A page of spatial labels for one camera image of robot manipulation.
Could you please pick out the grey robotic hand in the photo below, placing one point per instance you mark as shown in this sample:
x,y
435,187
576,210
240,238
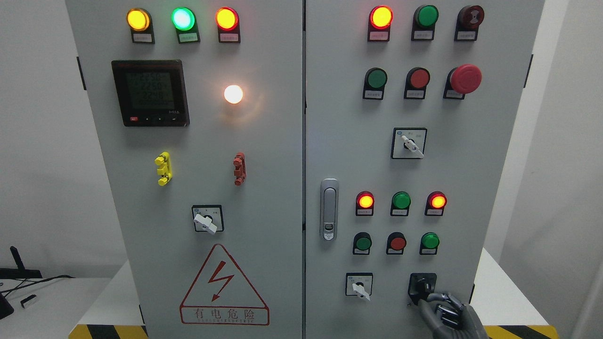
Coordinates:
x,y
448,318

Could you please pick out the black rotary knob switch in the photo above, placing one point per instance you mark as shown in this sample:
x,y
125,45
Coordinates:
x,y
420,286

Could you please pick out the green indicator light lower right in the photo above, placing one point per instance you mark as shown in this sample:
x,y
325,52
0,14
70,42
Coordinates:
x,y
429,244

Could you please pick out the green indicator light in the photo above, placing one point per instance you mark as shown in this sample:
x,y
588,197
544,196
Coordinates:
x,y
429,244
424,21
400,204
185,24

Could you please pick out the red push button lower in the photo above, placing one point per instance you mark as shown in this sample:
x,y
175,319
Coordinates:
x,y
395,244

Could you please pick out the green push button lower left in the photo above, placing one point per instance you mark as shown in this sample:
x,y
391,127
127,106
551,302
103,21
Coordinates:
x,y
362,244

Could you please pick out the red indicator light middle right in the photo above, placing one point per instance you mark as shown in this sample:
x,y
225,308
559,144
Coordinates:
x,y
435,204

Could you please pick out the red indicator light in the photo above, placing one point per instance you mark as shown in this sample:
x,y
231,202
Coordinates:
x,y
227,20
435,204
365,204
379,23

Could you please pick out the green indicator light middle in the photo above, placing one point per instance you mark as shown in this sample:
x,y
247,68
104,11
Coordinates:
x,y
400,204

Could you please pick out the red indicator light middle left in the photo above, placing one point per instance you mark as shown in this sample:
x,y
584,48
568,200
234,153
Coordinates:
x,y
365,204

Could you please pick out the silver cabinet door latch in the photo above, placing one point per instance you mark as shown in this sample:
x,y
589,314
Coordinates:
x,y
328,208

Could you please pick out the grey right cabinet door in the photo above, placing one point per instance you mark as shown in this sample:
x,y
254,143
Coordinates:
x,y
350,138

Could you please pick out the grey cabinet door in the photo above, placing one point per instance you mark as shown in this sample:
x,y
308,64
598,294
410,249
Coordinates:
x,y
350,138
263,217

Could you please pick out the red electric hazard warning sticker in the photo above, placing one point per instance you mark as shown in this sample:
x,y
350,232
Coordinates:
x,y
222,294

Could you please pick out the red emergency stop mushroom button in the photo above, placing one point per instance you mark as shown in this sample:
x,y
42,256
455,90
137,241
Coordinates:
x,y
462,80

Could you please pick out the red push button upper row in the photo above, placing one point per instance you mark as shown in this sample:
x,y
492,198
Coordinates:
x,y
417,81

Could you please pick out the green push button upper row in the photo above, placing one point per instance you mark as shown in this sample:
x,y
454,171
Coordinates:
x,y
374,83

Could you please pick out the red terminal connector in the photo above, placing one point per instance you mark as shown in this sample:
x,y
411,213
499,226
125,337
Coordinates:
x,y
239,171

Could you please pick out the dark red buzzer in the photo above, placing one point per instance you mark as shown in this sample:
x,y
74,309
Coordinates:
x,y
468,22

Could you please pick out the green indicator light top right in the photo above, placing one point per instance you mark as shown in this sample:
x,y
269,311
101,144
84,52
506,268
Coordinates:
x,y
424,21

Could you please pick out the red indicator light top right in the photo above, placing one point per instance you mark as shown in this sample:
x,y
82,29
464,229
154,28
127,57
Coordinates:
x,y
379,23

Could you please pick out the white glowing lamp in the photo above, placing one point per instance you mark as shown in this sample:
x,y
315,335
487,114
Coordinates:
x,y
233,94

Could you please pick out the yellow terminal connector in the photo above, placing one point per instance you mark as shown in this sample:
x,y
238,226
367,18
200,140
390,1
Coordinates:
x,y
164,168

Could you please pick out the grey left cabinet door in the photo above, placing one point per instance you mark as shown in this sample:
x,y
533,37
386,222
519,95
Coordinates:
x,y
263,217

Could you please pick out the white table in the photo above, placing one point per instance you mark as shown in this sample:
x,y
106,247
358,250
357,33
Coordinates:
x,y
66,307

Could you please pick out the red indicator light top left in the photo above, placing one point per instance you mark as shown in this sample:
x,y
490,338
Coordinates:
x,y
227,20

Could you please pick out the black digital power meter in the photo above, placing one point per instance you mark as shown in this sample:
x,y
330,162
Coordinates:
x,y
151,93

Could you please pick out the green indicator light top left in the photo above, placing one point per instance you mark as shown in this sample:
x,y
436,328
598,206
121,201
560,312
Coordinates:
x,y
185,24

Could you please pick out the small black white adapter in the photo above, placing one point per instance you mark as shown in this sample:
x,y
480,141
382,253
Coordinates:
x,y
29,301

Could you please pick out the yellow indicator light top left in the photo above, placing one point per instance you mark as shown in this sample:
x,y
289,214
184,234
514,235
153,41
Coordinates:
x,y
141,26

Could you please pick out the black device with antenna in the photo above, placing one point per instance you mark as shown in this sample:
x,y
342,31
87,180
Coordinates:
x,y
20,272

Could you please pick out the lower white selector switch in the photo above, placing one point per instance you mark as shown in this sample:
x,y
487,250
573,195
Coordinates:
x,y
359,285

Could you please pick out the upper right white selector switch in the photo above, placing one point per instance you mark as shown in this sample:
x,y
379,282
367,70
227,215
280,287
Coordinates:
x,y
408,143

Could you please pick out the left door white selector switch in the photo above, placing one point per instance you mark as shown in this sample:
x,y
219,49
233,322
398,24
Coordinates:
x,y
208,218

